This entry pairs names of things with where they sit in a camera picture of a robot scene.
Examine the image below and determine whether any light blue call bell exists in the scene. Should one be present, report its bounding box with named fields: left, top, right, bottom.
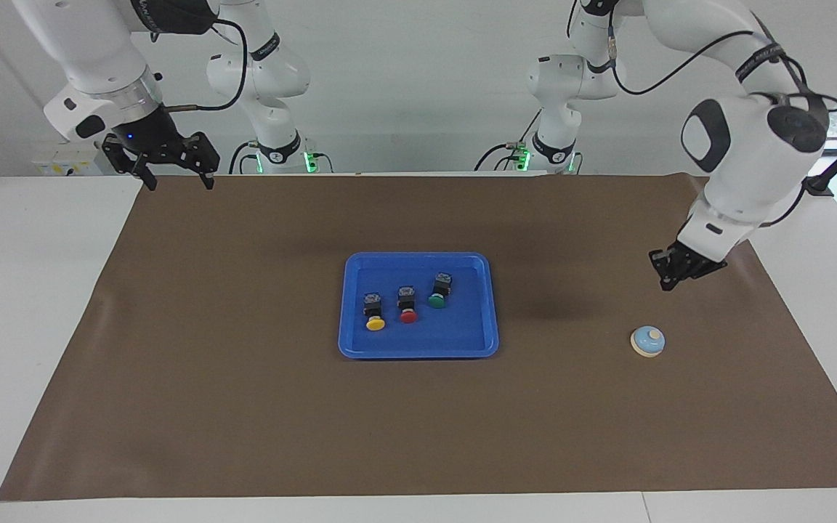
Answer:
left=630, top=326, right=666, bottom=360

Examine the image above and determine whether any yellow push button switch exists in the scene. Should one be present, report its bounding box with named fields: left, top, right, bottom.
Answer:
left=363, top=293, right=387, bottom=332

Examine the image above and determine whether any green push button switch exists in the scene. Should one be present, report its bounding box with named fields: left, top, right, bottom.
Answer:
left=428, top=272, right=454, bottom=309

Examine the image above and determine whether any blue plastic tray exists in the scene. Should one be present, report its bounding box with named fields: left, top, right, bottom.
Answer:
left=337, top=251, right=500, bottom=360

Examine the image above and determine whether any brown table mat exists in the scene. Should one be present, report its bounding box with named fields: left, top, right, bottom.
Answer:
left=0, top=173, right=837, bottom=502

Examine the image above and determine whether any black right base cable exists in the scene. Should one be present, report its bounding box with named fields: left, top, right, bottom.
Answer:
left=227, top=141, right=261, bottom=176

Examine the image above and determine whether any black base cable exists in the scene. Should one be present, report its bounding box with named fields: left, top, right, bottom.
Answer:
left=473, top=109, right=543, bottom=174
left=227, top=141, right=261, bottom=176

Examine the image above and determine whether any white wall socket box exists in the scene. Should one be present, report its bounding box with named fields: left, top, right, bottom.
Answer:
left=32, top=142, right=105, bottom=177

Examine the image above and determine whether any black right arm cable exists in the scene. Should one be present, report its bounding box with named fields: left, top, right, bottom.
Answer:
left=164, top=20, right=249, bottom=113

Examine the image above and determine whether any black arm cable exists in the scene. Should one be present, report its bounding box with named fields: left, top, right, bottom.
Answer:
left=164, top=20, right=249, bottom=113
left=607, top=29, right=757, bottom=97

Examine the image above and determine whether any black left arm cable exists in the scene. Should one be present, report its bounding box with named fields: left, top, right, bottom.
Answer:
left=607, top=29, right=757, bottom=97

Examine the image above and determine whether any black left base cable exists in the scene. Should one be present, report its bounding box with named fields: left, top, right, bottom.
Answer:
left=473, top=109, right=543, bottom=174

